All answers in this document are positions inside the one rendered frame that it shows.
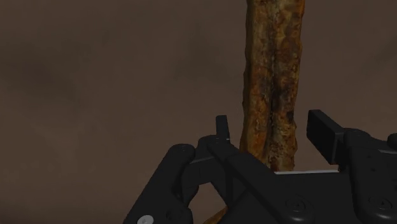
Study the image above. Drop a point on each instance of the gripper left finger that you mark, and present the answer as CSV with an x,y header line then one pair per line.
x,y
173,173

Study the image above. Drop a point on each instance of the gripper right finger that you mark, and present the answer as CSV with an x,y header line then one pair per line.
x,y
372,173

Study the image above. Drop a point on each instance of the long brown crusty bread loaf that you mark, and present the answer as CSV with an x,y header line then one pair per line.
x,y
273,77

